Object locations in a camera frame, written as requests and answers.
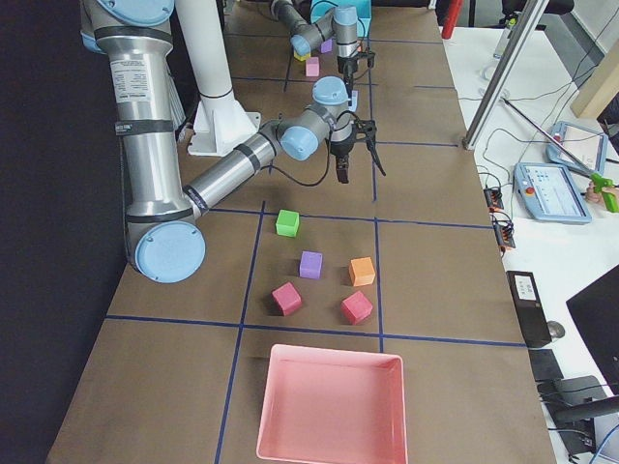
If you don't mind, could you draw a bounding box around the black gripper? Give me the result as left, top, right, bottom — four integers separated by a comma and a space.
329, 118, 386, 184
338, 48, 375, 97

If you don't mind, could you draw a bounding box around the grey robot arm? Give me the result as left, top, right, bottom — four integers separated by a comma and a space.
80, 1, 376, 283
270, 0, 375, 100

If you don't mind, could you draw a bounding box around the pink foam block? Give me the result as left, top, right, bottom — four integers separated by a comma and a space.
305, 56, 320, 77

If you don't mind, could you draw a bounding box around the purple foam block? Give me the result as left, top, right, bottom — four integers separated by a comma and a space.
320, 39, 333, 54
299, 250, 323, 279

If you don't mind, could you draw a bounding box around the yellow foam block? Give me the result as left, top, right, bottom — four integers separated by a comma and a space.
293, 50, 311, 62

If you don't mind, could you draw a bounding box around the teal plastic bin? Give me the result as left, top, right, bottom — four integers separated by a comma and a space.
309, 0, 373, 39

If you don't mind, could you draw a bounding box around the green foam block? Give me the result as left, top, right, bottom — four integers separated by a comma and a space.
276, 209, 300, 238

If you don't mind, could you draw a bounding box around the textured orange foam block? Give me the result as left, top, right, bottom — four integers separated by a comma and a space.
348, 257, 375, 287

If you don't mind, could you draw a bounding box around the red fire extinguisher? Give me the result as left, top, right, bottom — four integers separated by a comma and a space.
441, 0, 464, 40

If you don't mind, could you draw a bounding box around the red foam block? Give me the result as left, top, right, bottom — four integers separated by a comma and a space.
271, 282, 303, 316
340, 291, 373, 325

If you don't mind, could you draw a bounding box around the near teach pendant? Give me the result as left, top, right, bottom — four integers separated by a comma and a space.
514, 162, 592, 224

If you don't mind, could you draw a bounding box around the teach pendant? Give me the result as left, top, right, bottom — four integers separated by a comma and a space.
514, 162, 592, 224
545, 121, 608, 175

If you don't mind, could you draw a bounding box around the white side desk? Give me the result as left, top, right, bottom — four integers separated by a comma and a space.
439, 23, 619, 464

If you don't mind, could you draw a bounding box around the far teach pendant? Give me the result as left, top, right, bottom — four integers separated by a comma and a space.
545, 121, 608, 175

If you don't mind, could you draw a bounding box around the black rectangular box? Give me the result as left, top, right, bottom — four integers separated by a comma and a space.
506, 271, 551, 348

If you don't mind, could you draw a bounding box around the red storage bin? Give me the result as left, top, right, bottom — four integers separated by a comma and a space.
256, 344, 408, 463

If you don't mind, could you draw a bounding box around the metal reacher grabber tool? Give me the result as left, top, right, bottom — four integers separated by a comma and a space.
502, 98, 618, 213

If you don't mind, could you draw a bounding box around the black monitor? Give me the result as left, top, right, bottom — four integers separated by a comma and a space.
567, 271, 619, 393

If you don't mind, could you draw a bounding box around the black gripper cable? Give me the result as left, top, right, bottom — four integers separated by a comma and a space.
268, 110, 368, 188

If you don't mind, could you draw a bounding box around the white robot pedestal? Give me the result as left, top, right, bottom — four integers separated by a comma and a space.
175, 0, 260, 157

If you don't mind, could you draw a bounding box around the orange cable connector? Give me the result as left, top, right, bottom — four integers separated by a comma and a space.
492, 218, 516, 253
484, 187, 504, 212

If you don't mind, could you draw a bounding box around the aluminium frame post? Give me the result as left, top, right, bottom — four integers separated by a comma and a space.
462, 0, 549, 150

